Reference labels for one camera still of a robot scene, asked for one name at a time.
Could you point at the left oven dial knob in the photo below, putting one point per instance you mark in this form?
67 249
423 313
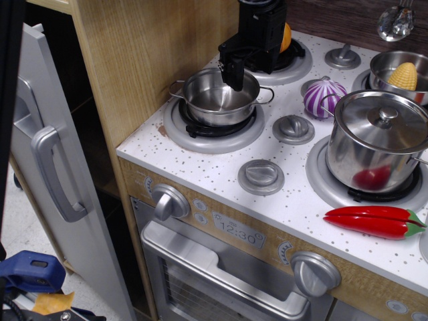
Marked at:
169 202

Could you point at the grey stovetop knob back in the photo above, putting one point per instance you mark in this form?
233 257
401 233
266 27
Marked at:
342 58

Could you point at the grey fridge door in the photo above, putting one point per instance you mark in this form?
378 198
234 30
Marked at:
86 244

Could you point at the black pole foreground left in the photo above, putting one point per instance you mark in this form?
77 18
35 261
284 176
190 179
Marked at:
12 17

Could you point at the purple striped toy onion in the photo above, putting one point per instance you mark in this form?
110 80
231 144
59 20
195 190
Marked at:
321 97

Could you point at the blue clamp tool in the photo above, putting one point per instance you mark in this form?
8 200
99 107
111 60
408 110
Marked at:
33 272

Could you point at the oven dial knob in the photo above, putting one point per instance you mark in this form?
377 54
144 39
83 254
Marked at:
314 275
169 202

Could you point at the grey stovetop knob front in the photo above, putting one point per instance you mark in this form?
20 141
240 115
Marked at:
261 177

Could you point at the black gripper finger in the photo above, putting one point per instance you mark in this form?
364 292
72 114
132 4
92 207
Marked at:
234 75

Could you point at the large steel pot with lid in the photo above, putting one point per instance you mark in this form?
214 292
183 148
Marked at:
377 140

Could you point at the hanging steel ladle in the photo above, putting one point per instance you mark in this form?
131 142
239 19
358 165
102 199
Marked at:
396 22

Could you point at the front right black burner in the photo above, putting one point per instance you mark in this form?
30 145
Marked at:
405 190

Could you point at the grey fridge door handle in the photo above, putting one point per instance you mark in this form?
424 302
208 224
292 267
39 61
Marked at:
42 145

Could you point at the steel pan back right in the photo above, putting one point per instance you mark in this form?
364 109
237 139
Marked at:
384 64

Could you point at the grey stovetop knob middle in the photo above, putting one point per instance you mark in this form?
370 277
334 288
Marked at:
293 130

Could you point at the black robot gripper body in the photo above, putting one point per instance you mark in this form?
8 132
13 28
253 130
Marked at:
259 37

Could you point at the red toy chili pepper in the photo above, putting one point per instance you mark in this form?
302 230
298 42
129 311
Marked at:
381 221

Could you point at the orange toy pumpkin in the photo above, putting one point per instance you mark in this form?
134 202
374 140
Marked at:
287 38

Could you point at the front left black burner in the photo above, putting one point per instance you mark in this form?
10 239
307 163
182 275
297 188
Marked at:
196 128

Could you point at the black burner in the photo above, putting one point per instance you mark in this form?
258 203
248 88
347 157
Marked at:
405 190
196 128
291 55

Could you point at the grey stovetop knob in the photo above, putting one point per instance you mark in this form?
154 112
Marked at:
261 177
293 130
342 58

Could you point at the back left black burner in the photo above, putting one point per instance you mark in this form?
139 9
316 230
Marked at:
291 55

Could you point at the right oven dial knob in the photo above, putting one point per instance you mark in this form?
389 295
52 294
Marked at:
314 275

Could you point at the small steel two-handled pan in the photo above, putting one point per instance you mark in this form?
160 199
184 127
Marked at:
214 103

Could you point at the silver oven door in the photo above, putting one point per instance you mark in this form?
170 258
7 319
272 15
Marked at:
196 277

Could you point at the yellow toy corn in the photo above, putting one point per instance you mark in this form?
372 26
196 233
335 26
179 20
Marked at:
404 77

